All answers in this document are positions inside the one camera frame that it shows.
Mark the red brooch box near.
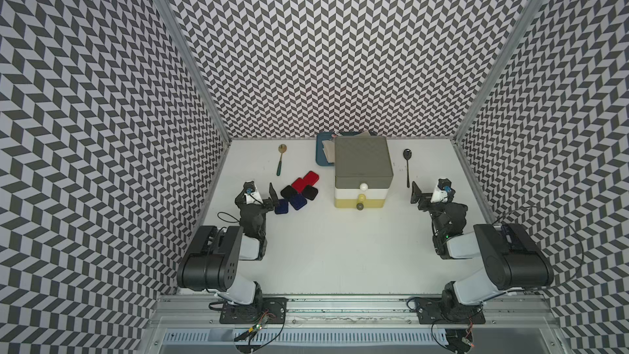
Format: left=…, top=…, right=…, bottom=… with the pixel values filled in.
left=291, top=178, right=309, bottom=193

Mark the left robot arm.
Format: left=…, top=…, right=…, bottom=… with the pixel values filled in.
left=176, top=181, right=279, bottom=312

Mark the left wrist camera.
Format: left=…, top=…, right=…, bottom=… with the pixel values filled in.
left=243, top=181, right=263, bottom=204

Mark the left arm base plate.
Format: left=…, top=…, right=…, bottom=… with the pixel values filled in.
left=219, top=297, right=288, bottom=325

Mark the black brooch box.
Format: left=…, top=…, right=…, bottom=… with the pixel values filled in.
left=301, top=185, right=319, bottom=201
left=280, top=185, right=299, bottom=200

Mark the grey drawer cabinet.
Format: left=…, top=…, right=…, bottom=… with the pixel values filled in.
left=334, top=136, right=394, bottom=189

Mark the yellow bottom drawer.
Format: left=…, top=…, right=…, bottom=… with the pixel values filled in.
left=334, top=194, right=386, bottom=211

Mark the blue brooch box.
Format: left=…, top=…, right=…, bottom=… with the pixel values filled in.
left=275, top=199, right=289, bottom=215
left=288, top=193, right=307, bottom=211

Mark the teal tray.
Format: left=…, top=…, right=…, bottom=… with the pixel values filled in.
left=315, top=131, right=360, bottom=167

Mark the gold spoon green handle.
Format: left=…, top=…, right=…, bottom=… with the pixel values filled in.
left=276, top=144, right=288, bottom=176

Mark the white drawer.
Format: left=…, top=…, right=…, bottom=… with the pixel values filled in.
left=334, top=187, right=389, bottom=200

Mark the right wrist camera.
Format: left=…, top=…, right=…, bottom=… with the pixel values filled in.
left=432, top=178, right=455, bottom=203

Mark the red brooch box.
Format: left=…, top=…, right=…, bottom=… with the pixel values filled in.
left=303, top=170, right=319, bottom=187
left=291, top=178, right=309, bottom=193

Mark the black spoon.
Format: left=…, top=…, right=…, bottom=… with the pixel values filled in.
left=403, top=148, right=412, bottom=188

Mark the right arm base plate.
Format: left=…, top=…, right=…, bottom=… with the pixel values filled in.
left=413, top=298, right=486, bottom=325

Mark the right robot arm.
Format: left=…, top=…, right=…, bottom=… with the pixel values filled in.
left=408, top=179, right=555, bottom=322

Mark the red brooch box far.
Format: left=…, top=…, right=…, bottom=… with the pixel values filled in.
left=303, top=170, right=319, bottom=187

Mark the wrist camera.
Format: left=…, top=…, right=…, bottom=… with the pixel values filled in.
left=432, top=178, right=455, bottom=203
left=243, top=181, right=263, bottom=204

